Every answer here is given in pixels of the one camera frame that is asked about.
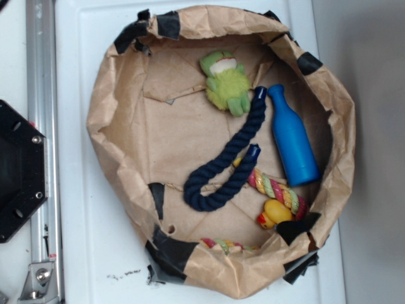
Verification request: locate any brown paper bin with tape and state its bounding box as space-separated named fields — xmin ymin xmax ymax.
xmin=87 ymin=5 xmax=356 ymax=299

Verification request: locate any green plush frog toy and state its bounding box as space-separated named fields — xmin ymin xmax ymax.
xmin=199 ymin=51 xmax=251 ymax=117

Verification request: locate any yellow rubber duck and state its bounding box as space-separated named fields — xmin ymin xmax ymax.
xmin=257 ymin=199 xmax=294 ymax=229

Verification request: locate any blue plastic bottle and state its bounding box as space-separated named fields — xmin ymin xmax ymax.
xmin=268 ymin=84 xmax=320 ymax=186

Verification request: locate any navy blue rope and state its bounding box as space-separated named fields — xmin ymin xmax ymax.
xmin=183 ymin=85 xmax=268 ymax=212

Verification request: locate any multicolour braided rope toy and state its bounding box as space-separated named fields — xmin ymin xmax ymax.
xmin=201 ymin=167 xmax=309 ymax=255

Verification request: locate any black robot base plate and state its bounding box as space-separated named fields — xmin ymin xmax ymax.
xmin=1 ymin=100 xmax=47 ymax=244

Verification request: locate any metal corner bracket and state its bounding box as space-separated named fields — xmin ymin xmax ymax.
xmin=18 ymin=262 xmax=59 ymax=304

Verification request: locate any aluminium extrusion rail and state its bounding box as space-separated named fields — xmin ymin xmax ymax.
xmin=26 ymin=1 xmax=65 ymax=303

